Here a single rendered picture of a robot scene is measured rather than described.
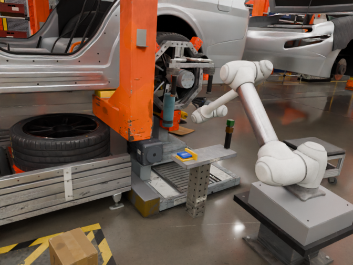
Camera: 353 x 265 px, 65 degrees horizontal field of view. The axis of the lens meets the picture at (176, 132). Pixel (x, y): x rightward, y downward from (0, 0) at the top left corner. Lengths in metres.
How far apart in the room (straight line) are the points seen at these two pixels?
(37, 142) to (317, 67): 3.70
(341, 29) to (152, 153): 3.31
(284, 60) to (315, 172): 3.03
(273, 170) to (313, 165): 0.23
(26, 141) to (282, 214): 1.51
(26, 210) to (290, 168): 1.44
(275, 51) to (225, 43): 1.81
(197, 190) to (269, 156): 0.63
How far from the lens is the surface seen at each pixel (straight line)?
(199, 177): 1.83
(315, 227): 1.50
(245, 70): 1.67
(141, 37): 1.66
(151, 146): 2.06
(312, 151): 1.55
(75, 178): 1.84
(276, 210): 1.55
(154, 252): 1.73
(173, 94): 2.01
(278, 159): 1.43
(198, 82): 2.42
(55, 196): 1.85
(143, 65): 1.68
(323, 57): 4.45
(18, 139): 1.97
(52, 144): 1.85
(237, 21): 2.86
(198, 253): 1.75
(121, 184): 1.97
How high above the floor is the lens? 1.18
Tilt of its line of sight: 19 degrees down
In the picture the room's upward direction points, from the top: 5 degrees clockwise
